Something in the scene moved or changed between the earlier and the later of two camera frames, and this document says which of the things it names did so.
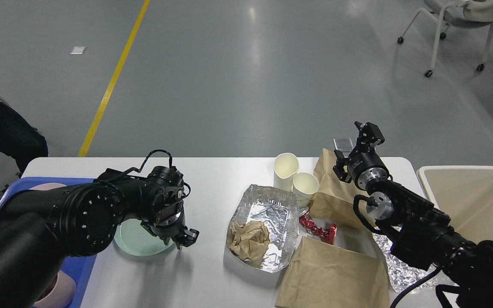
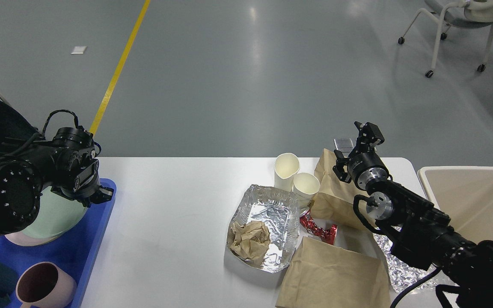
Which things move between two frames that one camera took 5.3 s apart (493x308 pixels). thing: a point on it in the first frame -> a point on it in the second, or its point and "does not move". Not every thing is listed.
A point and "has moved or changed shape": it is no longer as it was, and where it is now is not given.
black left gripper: x=173 y=227 -> x=84 y=186
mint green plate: x=137 y=239 has moved or changed shape
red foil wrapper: x=328 y=235 does not move
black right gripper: x=366 y=166 does not move
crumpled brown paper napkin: x=250 y=241 does not move
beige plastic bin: x=483 y=202 does not move
